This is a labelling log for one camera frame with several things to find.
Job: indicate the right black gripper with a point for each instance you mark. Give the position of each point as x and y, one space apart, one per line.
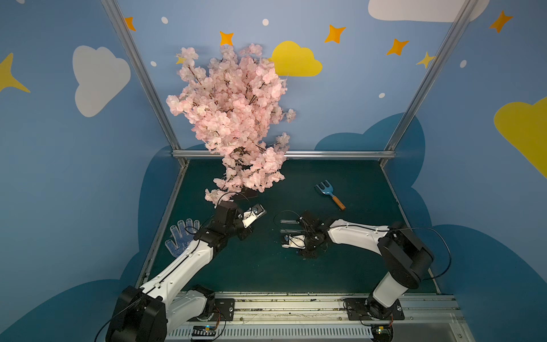
305 231

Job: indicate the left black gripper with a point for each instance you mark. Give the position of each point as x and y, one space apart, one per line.
231 209

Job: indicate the clear test tube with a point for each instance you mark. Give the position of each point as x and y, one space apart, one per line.
290 232
289 222
258 210

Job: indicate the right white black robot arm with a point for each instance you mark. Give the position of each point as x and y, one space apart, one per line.
406 257

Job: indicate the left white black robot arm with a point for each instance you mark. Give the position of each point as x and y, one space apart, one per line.
152 311

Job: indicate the small circuit board left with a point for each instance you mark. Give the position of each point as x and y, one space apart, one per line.
206 332

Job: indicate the small circuit board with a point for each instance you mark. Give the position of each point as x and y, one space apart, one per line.
206 332
382 333

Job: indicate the pink artificial cherry blossom tree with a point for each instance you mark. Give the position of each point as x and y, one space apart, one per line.
231 106

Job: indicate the small circuit board right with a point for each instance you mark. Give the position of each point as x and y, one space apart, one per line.
382 333

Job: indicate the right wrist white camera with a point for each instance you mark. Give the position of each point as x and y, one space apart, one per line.
296 242

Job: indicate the blue garden fork wooden handle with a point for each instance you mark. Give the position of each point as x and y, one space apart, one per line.
326 188

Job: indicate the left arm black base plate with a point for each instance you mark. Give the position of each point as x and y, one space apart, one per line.
221 310

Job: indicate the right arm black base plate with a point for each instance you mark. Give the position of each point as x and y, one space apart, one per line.
368 309

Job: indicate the aluminium front rail bed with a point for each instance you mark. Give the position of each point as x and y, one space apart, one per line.
275 316

